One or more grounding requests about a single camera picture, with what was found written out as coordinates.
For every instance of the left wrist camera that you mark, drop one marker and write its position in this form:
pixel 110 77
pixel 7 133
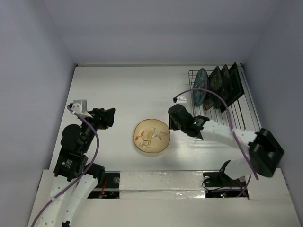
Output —
pixel 80 107

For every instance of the white foil-covered front board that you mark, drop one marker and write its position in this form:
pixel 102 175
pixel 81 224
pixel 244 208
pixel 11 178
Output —
pixel 269 205

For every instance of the teal round plate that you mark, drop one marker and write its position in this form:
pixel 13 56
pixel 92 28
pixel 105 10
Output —
pixel 201 81

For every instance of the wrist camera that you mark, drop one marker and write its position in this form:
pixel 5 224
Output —
pixel 182 100
pixel 80 107

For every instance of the cream bird plate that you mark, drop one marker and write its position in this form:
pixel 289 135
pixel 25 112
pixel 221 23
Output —
pixel 152 136

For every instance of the green square plate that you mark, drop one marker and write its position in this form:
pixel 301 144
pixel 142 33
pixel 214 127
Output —
pixel 237 88

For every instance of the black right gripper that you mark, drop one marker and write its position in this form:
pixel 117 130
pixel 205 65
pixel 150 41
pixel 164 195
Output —
pixel 172 120

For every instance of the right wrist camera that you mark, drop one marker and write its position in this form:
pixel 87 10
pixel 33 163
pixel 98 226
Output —
pixel 182 100

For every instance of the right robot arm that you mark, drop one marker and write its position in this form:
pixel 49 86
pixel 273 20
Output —
pixel 261 151

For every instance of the black floral square plate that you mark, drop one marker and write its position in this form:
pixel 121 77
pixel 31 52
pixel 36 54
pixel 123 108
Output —
pixel 211 100

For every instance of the wire dish rack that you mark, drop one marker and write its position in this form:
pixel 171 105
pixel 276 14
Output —
pixel 241 117

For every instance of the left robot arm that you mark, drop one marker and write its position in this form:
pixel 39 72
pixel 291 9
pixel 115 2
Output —
pixel 74 176

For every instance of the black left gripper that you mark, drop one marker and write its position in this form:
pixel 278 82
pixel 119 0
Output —
pixel 100 115

